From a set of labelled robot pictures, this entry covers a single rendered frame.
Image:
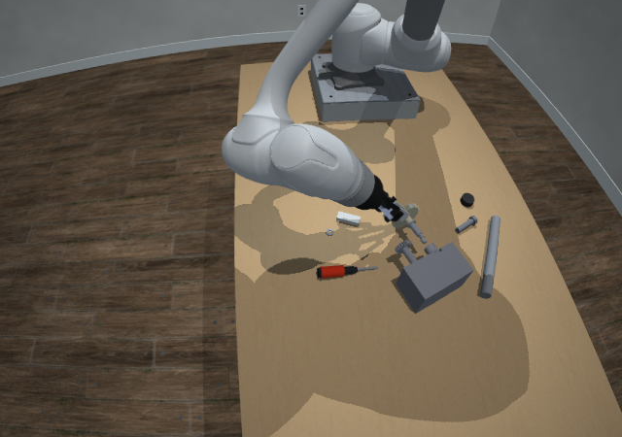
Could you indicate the grey hex bolt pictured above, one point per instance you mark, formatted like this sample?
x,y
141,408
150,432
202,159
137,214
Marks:
x,y
472,220

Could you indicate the red and black screwdriver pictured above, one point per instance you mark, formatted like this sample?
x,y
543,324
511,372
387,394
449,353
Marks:
x,y
338,271

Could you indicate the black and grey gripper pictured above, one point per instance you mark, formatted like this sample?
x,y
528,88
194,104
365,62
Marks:
x,y
377,201

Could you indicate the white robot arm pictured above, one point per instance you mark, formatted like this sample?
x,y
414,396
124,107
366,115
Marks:
x,y
309,159

